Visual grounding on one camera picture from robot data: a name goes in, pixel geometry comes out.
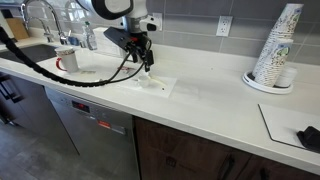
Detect short stack paper cups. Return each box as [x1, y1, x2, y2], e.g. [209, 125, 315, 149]
[265, 38, 293, 87]

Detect stack of white lids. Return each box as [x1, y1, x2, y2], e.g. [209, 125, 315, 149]
[275, 67, 298, 87]

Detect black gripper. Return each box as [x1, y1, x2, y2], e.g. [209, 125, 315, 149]
[103, 27, 154, 72]

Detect tall stack paper cups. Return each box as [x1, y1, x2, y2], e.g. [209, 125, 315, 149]
[252, 3, 303, 87]

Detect stainless steel dishwasher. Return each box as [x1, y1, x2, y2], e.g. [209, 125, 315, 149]
[45, 87, 140, 180]

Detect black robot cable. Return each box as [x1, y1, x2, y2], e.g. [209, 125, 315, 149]
[0, 26, 148, 88]

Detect stack of white paper towels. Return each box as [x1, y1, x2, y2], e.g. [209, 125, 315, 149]
[93, 27, 123, 57]

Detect white placemat sheet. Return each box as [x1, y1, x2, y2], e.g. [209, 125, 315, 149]
[118, 75, 177, 98]

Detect white cutting board mat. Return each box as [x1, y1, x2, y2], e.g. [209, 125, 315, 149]
[258, 104, 320, 153]

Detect wall power outlet right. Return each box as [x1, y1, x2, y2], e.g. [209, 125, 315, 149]
[216, 16, 233, 37]

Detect chrome sink faucet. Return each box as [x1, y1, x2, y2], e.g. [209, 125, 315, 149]
[19, 0, 73, 46]

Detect black object on mat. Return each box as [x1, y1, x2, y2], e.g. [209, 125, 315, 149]
[297, 126, 320, 152]

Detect patterned paper cup in mug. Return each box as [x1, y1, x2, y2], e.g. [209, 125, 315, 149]
[54, 46, 74, 56]

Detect wooden cutting board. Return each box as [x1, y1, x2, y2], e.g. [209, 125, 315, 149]
[6, 18, 29, 40]

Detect dark wood cabinet doors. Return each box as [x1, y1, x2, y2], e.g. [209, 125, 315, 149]
[134, 117, 320, 180]

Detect red sauce packet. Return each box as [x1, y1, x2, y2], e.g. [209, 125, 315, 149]
[117, 66, 135, 72]

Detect white round cup tray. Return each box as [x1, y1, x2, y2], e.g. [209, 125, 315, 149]
[242, 71, 293, 95]

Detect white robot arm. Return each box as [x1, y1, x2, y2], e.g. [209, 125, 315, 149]
[76, 0, 161, 72]

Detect white mug red handle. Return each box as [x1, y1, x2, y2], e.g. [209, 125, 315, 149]
[56, 51, 79, 73]

